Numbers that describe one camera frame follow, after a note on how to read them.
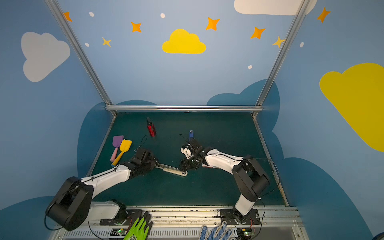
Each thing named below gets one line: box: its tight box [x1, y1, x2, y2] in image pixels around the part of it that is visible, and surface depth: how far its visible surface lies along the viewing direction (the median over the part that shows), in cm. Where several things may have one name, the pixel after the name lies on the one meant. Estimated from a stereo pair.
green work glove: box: [123, 211, 153, 240], surface depth 71 cm
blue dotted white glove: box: [199, 221, 237, 240], surface depth 71 cm
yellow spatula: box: [111, 139, 133, 167], surface depth 102 cm
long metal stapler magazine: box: [155, 164, 188, 177], surface depth 92 cm
